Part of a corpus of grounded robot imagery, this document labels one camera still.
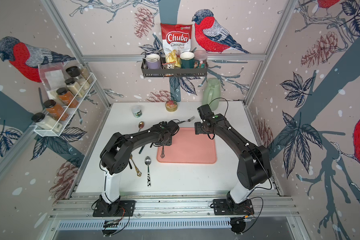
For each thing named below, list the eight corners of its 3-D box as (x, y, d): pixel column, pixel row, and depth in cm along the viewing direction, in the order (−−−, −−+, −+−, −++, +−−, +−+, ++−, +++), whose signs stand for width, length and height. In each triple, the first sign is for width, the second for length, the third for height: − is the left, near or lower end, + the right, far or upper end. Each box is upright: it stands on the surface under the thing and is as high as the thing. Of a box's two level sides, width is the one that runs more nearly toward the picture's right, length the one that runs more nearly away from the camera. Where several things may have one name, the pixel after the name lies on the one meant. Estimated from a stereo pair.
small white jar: (132, 117, 115) (130, 112, 110) (134, 110, 120) (132, 105, 115) (141, 117, 115) (139, 112, 110) (143, 110, 120) (141, 105, 115)
